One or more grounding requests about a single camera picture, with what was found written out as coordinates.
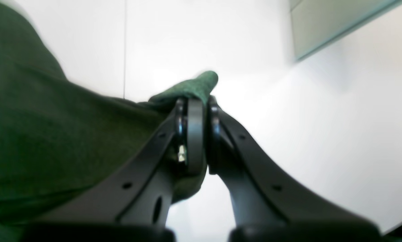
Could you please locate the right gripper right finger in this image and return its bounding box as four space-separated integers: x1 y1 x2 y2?
206 96 380 236

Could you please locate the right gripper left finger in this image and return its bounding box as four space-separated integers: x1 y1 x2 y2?
36 98 206 230

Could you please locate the dark green t-shirt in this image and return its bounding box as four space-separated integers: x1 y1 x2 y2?
0 0 218 242

